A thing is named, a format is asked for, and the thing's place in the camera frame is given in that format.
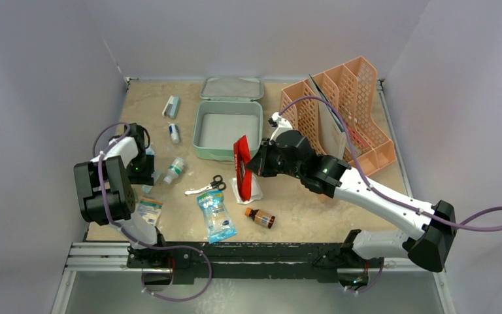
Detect red first aid pouch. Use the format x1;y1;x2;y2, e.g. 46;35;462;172
233;135;253;202

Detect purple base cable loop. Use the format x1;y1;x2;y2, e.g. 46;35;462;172
141;253;216;305

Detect blue wet wipes packet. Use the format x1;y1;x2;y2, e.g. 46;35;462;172
197;190;237;244

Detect grey folder in organizer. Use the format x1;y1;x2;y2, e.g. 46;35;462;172
307;75;347;160

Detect peach plastic file organizer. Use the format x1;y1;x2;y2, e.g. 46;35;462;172
279;56;397;176

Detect bandage box in bag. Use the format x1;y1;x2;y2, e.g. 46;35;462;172
136;197;163;226

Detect black handled scissors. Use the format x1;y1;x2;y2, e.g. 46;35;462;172
184;175;226;196

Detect blue white sachet packet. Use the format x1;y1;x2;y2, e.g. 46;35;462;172
145;144;155;156

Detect small white blue tube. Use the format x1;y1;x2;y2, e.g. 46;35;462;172
169;123;180;144

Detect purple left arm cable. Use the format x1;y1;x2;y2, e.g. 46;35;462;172
92;122;213;261

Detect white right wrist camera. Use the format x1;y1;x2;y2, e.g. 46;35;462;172
268;112;293;141

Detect white gauze packets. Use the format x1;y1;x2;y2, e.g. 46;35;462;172
229;174;263;205

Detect small teal strip packet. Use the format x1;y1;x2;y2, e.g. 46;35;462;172
141;184;153;194

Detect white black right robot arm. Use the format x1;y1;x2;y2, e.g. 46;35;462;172
245;130;457;273

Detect brown glass medicine bottle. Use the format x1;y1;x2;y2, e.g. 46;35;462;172
245;207;275;229

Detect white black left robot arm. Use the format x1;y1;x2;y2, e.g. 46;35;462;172
73;122;169;268

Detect white bottle green label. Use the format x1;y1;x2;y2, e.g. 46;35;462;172
163;157;186;184

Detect mint green open case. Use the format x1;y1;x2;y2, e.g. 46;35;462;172
192;77;264;161

